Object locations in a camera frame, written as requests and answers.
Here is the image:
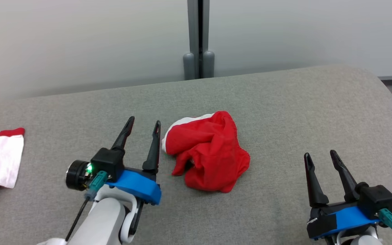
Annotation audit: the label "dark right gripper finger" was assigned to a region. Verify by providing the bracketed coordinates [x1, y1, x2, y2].
[330, 150, 360, 202]
[304, 153, 329, 207]

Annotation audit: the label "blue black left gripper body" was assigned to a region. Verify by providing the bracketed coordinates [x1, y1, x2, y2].
[66, 160, 162, 235]

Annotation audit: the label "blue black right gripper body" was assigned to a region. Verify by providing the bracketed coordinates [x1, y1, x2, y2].
[307, 201, 381, 241]

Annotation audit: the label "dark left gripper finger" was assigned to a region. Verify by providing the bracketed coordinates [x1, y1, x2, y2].
[111, 116, 135, 151]
[142, 120, 161, 172]

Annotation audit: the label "red shorts with white waistband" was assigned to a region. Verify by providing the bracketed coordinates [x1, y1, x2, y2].
[161, 111, 251, 193]

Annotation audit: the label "left black cable teal plug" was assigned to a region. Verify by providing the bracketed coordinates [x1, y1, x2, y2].
[65, 171, 109, 241]

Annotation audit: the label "grey partition post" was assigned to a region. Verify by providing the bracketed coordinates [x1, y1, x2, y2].
[183, 0, 215, 80]

